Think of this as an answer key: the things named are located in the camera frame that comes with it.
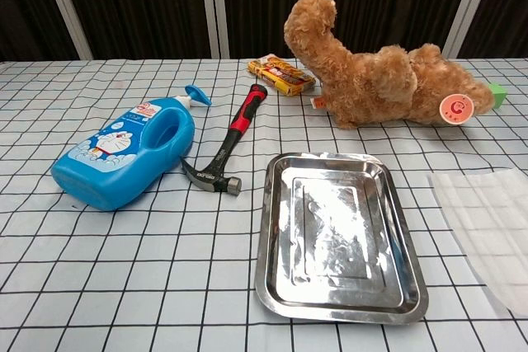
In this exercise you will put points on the stainless steel tray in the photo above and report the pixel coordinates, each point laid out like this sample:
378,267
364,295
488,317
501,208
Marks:
342,236

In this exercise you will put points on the red black claw hammer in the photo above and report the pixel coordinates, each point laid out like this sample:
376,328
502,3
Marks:
235,133

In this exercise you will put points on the yellow red snack package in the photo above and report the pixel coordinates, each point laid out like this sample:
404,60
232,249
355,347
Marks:
280,76

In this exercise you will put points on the brown plush toy dog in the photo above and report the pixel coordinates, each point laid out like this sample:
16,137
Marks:
363,80

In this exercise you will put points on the blue cartoon detergent bottle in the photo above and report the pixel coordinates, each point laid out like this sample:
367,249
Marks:
123,154

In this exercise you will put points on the white checkered tablecloth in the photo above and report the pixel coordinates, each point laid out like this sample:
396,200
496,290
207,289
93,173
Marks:
123,286

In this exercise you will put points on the green cube block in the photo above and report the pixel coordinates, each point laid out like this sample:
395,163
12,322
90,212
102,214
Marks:
499,94

